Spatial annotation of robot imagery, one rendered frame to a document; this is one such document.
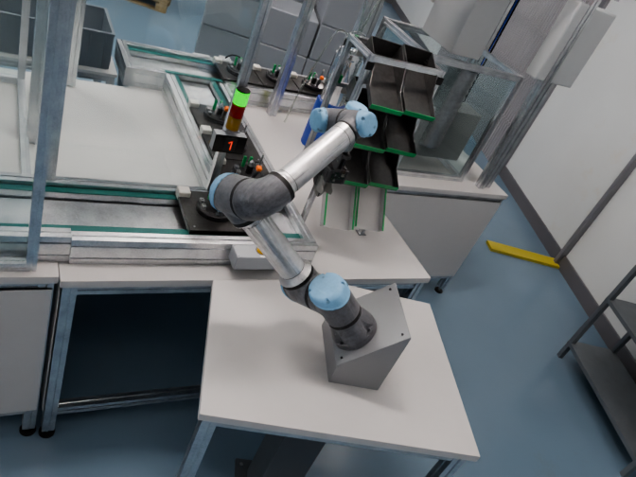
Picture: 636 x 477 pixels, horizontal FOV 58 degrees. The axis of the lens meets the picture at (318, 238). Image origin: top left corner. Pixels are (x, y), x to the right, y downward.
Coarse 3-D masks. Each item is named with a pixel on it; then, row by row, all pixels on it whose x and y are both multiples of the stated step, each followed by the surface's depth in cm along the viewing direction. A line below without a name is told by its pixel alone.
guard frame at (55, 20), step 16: (64, 0) 131; (48, 32) 134; (48, 48) 136; (48, 64) 139; (48, 80) 141; (48, 96) 144; (48, 112) 146; (48, 128) 149; (48, 144) 152; (32, 192) 160; (32, 208) 162; (32, 224) 166; (32, 240) 169; (32, 256) 174
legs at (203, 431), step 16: (208, 432) 167; (256, 432) 169; (272, 432) 169; (192, 448) 171; (272, 448) 217; (288, 448) 210; (304, 448) 210; (320, 448) 211; (368, 448) 178; (384, 448) 179; (192, 464) 177; (240, 464) 246; (256, 464) 232; (272, 464) 215; (288, 464) 216; (304, 464) 217; (448, 464) 188
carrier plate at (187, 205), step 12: (192, 192) 220; (204, 192) 223; (180, 204) 213; (192, 204) 214; (192, 216) 208; (192, 228) 203; (204, 228) 205; (216, 228) 208; (228, 228) 210; (240, 228) 213
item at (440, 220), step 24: (480, 168) 377; (408, 192) 324; (432, 192) 329; (456, 192) 337; (480, 192) 347; (504, 192) 360; (408, 216) 335; (432, 216) 343; (456, 216) 352; (480, 216) 362; (408, 240) 350; (432, 240) 359; (456, 240) 369; (432, 264) 376; (456, 264) 387
